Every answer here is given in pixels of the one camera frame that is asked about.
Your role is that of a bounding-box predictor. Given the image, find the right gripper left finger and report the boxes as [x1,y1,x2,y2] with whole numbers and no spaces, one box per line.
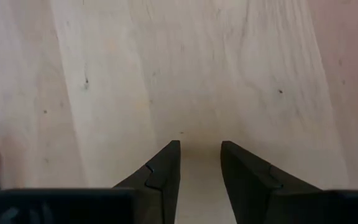
[112,139,181,224]

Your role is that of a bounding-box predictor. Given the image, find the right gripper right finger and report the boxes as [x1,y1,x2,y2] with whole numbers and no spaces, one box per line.
[220,140,323,224]

